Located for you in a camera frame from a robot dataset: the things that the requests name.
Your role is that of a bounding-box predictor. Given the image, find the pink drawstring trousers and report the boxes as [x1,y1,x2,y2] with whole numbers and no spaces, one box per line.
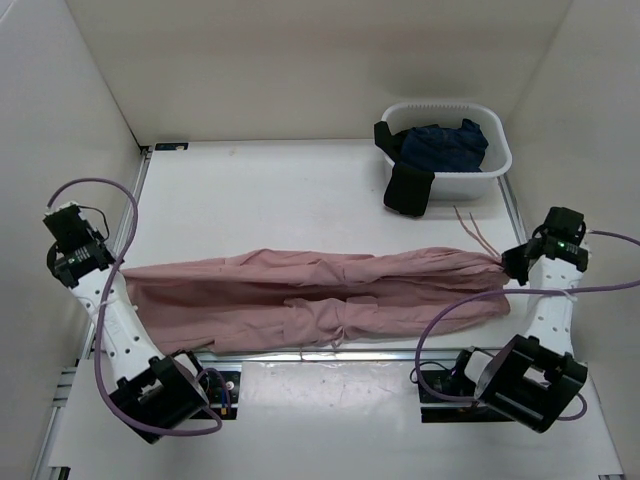
[124,247,510,354]

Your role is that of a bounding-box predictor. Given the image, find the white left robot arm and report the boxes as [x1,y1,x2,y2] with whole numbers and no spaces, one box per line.
[43,202,210,429]

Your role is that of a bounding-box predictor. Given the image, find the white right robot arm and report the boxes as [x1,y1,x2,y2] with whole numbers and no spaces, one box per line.
[449,207,589,433]

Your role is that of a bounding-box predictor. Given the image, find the white plastic basket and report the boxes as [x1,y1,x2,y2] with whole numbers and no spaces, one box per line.
[374,100,512,201]

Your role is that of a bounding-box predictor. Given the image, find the blue denim jeans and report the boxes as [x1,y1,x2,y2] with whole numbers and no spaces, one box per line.
[401,118,489,173]

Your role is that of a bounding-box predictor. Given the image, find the black garment in basket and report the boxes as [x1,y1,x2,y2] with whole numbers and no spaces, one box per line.
[373,121,435,218]

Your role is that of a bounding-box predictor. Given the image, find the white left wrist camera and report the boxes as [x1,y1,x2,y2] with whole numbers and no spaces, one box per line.
[45,201,87,219]

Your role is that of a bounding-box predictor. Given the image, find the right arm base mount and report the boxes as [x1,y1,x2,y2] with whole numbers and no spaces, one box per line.
[409,360,511,424]

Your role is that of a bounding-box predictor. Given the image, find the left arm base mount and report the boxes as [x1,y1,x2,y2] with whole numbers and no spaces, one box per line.
[196,367,242,420]

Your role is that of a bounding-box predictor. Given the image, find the aluminium table frame rail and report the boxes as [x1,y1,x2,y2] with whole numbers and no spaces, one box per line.
[35,140,623,479]

